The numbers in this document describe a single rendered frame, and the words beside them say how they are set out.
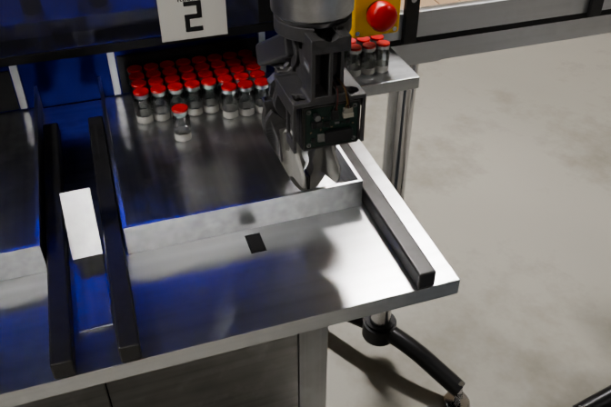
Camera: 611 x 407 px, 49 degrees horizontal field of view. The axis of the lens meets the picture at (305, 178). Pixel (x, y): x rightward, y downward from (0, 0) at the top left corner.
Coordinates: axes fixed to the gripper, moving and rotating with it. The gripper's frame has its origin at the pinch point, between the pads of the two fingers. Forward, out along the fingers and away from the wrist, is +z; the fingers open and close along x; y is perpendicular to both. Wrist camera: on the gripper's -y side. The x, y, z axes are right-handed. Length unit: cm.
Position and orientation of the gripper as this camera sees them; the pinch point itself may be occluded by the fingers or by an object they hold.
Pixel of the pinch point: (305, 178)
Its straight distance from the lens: 74.3
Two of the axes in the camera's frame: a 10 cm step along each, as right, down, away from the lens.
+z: 0.0, 8.0, 5.9
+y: 3.1, 5.6, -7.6
